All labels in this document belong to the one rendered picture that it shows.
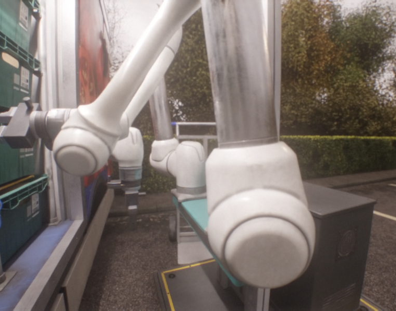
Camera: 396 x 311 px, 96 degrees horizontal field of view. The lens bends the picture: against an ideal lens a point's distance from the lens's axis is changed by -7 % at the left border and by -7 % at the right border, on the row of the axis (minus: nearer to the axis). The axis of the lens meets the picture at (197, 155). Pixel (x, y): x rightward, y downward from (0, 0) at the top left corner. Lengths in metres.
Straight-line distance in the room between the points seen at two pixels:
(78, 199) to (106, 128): 0.81
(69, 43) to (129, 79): 0.83
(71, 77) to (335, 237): 1.35
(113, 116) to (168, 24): 0.27
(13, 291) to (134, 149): 0.56
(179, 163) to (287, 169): 0.69
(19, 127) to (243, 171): 0.56
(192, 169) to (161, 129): 0.30
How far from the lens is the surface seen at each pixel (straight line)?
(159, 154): 1.04
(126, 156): 0.77
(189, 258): 1.93
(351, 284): 1.09
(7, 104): 0.99
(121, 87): 0.44
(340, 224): 0.86
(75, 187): 1.18
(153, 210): 2.91
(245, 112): 0.29
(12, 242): 1.00
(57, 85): 1.22
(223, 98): 0.31
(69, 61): 1.22
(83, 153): 0.40
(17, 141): 0.64
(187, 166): 0.90
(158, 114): 1.05
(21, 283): 0.86
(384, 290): 2.08
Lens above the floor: 1.09
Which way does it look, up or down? 6 degrees down
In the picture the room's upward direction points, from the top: straight up
